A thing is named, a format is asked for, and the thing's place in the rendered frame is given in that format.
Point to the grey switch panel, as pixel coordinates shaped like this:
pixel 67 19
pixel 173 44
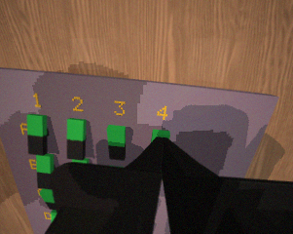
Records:
pixel 51 118

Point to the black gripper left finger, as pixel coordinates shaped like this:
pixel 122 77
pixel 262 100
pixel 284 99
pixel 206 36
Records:
pixel 133 190

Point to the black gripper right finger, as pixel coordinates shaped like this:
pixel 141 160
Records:
pixel 196 197

